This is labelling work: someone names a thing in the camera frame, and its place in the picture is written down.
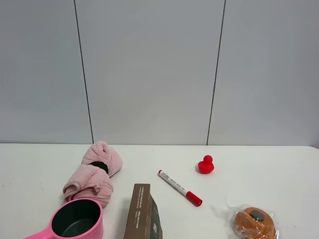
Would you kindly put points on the red capped white marker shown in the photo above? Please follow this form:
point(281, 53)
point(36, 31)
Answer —
point(194, 199)

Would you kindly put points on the red rubber duck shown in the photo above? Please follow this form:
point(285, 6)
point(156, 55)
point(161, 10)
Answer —
point(206, 166)

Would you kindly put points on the orange bun in plastic wrap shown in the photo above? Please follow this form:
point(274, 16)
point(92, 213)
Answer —
point(249, 222)

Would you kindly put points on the pink rolled towel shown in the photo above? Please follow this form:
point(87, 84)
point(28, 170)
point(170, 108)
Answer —
point(93, 177)

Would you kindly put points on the pink pot with dark interior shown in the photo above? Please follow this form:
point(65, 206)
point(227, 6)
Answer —
point(77, 219)

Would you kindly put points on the brown cardboard box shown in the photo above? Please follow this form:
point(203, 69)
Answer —
point(143, 221)

